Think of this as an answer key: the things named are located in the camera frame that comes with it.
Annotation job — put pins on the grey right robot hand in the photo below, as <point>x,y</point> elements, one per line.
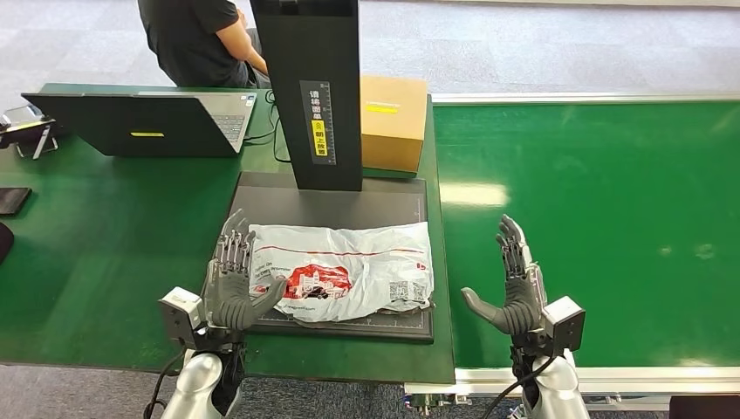
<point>520,306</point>

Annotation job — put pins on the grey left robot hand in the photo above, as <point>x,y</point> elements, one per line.
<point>231,300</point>

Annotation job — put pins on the white red plastic package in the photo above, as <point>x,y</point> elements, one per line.
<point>358,266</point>

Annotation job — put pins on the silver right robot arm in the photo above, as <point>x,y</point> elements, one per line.
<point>555,387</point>

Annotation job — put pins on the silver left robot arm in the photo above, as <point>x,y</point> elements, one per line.
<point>193,384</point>

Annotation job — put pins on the green belt conveyor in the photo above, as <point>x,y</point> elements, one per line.
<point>607,173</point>

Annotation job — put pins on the black inbound scanner machine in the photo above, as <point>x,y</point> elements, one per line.
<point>324,104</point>

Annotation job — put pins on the brown cardboard delivery box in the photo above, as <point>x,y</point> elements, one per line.
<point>393,121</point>

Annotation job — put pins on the black laptop yellow sticker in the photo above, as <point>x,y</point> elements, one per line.
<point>139,124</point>

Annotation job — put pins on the black case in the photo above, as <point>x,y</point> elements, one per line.
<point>705,408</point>

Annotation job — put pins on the black rounded object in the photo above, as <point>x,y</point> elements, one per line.
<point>4,243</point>

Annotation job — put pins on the black phone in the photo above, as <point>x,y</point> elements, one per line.
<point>13,200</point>

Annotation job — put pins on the person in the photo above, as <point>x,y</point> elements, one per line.
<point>185,40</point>

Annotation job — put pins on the tablet on metal stand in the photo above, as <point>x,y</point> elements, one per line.
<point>23,130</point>

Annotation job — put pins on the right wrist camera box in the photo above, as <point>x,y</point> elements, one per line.
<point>563,324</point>

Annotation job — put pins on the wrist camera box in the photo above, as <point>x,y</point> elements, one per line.
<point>179,315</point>
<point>563,324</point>

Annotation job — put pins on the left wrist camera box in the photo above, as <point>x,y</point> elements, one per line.
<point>179,315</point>

